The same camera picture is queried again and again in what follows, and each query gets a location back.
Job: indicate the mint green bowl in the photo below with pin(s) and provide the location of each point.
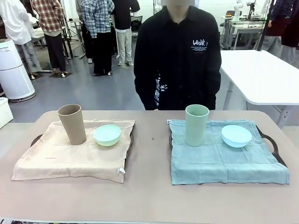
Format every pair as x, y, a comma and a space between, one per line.
107, 137

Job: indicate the tall green cup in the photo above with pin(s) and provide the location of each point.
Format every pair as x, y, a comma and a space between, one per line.
196, 128

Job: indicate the tall brown cup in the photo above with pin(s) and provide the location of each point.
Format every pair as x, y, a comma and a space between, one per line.
72, 126

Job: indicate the blue-grey cloth mat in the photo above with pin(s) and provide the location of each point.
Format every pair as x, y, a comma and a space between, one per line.
222, 163

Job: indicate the light blue bowl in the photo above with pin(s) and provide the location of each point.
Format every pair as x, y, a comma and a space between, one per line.
236, 138

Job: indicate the beige cloth mat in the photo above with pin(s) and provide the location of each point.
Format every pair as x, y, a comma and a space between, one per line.
70, 161

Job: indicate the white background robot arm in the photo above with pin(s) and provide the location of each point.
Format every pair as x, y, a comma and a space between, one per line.
238, 8

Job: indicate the person's right forearm black sleeve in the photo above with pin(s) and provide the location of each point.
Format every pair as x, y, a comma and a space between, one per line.
142, 88

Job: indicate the person's left forearm black sleeve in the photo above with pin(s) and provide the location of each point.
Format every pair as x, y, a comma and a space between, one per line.
213, 88

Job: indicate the dark brown serving tray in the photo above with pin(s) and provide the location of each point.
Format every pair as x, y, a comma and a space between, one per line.
275, 147
131, 137

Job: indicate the person's black shirt torso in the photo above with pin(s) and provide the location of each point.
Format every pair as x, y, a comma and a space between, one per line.
177, 58

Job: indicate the bystander in black t-shirt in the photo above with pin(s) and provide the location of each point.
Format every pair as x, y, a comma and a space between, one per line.
123, 16

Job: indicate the bystander in blue plaid shirt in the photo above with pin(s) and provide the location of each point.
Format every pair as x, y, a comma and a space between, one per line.
98, 18

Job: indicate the large white table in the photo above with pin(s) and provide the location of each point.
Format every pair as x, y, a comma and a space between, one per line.
257, 70

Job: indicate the white background workbench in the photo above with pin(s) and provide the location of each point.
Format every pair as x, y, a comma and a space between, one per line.
243, 25

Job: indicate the white storage box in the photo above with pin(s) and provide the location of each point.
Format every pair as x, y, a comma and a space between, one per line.
4, 112

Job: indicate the white cylindrical air purifier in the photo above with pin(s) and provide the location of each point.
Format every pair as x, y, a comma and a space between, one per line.
11, 63

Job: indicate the black vertical pole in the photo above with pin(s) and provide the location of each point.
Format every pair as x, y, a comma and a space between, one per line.
266, 23

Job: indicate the bystander in maroon skirt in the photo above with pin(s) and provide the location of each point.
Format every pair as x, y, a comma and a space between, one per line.
285, 21

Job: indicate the bystander in white shirt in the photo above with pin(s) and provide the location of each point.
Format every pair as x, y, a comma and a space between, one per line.
14, 21

